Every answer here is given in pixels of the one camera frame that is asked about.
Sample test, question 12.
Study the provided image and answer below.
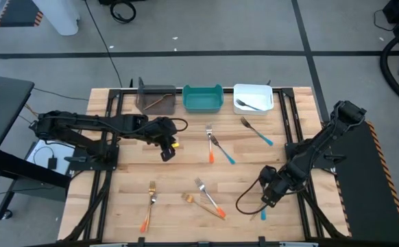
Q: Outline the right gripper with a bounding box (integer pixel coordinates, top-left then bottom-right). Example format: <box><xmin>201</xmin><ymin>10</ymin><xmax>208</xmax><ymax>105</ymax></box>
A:
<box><xmin>258</xmin><ymin>165</ymin><xmax>291</xmax><ymax>208</ymax></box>

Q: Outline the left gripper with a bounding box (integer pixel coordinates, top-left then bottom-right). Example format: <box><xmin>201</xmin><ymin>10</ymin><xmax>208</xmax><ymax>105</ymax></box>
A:
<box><xmin>143</xmin><ymin>115</ymin><xmax>180</xmax><ymax>163</ymax></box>

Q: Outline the dark fork blue handle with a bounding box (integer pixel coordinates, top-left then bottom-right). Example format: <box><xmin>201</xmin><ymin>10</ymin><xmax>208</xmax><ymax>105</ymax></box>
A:
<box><xmin>209</xmin><ymin>134</ymin><xmax>237</xmax><ymax>165</ymax></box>
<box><xmin>249</xmin><ymin>202</ymin><xmax>267</xmax><ymax>222</ymax></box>
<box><xmin>239</xmin><ymin>116</ymin><xmax>275</xmax><ymax>147</ymax></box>
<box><xmin>235</xmin><ymin>98</ymin><xmax>264</xmax><ymax>112</ymax></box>

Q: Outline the wooden utensil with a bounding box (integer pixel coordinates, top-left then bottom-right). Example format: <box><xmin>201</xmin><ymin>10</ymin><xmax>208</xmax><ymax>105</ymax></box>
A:
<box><xmin>143</xmin><ymin>93</ymin><xmax>173</xmax><ymax>111</ymax></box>

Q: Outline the grey translucent plastic bin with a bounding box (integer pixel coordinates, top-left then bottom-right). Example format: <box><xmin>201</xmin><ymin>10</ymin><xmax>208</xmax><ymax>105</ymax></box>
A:
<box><xmin>136</xmin><ymin>77</ymin><xmax>177</xmax><ymax>116</ymax></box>

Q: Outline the teal plastic bin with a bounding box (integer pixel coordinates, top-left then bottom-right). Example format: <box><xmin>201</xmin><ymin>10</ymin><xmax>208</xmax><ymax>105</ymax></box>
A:
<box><xmin>182</xmin><ymin>84</ymin><xmax>225</xmax><ymax>114</ymax></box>

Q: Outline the large black hazard-striped mat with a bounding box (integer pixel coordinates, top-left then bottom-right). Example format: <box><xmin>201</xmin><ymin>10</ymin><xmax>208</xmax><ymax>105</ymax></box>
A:
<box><xmin>328</xmin><ymin>119</ymin><xmax>399</xmax><ymax>244</ymax></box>

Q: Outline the white plastic bin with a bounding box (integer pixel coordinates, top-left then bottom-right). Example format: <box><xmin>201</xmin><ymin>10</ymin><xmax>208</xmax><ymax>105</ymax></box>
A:
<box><xmin>232</xmin><ymin>83</ymin><xmax>275</xmax><ymax>116</ymax></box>

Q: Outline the black cabinet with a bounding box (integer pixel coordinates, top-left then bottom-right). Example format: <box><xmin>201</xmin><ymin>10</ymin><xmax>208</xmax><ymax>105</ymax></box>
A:
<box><xmin>98</xmin><ymin>0</ymin><xmax>146</xmax><ymax>5</ymax></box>

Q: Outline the black desk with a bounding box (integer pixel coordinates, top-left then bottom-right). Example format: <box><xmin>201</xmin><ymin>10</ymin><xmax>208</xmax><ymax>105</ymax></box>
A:
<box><xmin>0</xmin><ymin>73</ymin><xmax>72</xmax><ymax>220</ymax></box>

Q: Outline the small black hazard-striped mat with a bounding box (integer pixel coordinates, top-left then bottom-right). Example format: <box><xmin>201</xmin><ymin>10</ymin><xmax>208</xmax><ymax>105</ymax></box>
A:
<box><xmin>0</xmin><ymin>0</ymin><xmax>45</xmax><ymax>28</ymax></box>

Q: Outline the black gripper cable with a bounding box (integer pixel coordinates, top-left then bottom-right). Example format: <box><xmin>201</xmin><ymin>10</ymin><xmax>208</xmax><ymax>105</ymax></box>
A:
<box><xmin>130</xmin><ymin>117</ymin><xmax>189</xmax><ymax>137</ymax></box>
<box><xmin>235</xmin><ymin>176</ymin><xmax>267</xmax><ymax>215</ymax></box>

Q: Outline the silver fork orange handle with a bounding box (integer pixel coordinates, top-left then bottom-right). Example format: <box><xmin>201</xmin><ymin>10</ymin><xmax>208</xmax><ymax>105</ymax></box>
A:
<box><xmin>194</xmin><ymin>177</ymin><xmax>227</xmax><ymax>219</ymax></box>
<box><xmin>205</xmin><ymin>123</ymin><xmax>215</xmax><ymax>164</ymax></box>
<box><xmin>139</xmin><ymin>193</ymin><xmax>158</xmax><ymax>235</ymax></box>

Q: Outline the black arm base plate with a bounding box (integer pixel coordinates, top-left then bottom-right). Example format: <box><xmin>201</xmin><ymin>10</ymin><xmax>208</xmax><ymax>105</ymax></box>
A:
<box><xmin>65</xmin><ymin>143</ymin><xmax>120</xmax><ymax>172</ymax></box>
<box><xmin>284</xmin><ymin>141</ymin><xmax>347</xmax><ymax>170</ymax></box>

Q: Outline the black aluminium table frame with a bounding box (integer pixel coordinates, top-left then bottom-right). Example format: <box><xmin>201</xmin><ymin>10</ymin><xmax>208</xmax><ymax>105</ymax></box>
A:
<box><xmin>57</xmin><ymin>86</ymin><xmax>351</xmax><ymax>247</ymax></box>

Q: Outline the long black floor cable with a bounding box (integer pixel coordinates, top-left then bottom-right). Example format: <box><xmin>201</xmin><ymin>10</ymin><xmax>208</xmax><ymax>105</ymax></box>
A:
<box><xmin>82</xmin><ymin>0</ymin><xmax>123</xmax><ymax>89</ymax></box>

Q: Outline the coiled black cable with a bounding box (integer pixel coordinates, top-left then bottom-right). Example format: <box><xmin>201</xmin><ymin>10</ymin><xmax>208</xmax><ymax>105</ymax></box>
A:
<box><xmin>109</xmin><ymin>0</ymin><xmax>138</xmax><ymax>25</ymax></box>

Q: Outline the white cylindrical post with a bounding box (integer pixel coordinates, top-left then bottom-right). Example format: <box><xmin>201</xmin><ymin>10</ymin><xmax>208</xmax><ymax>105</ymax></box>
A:
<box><xmin>31</xmin><ymin>0</ymin><xmax>81</xmax><ymax>37</ymax></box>

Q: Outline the thick black hose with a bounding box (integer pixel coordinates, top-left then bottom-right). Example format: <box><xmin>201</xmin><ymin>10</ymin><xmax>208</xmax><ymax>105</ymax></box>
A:
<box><xmin>379</xmin><ymin>27</ymin><xmax>399</xmax><ymax>111</ymax></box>

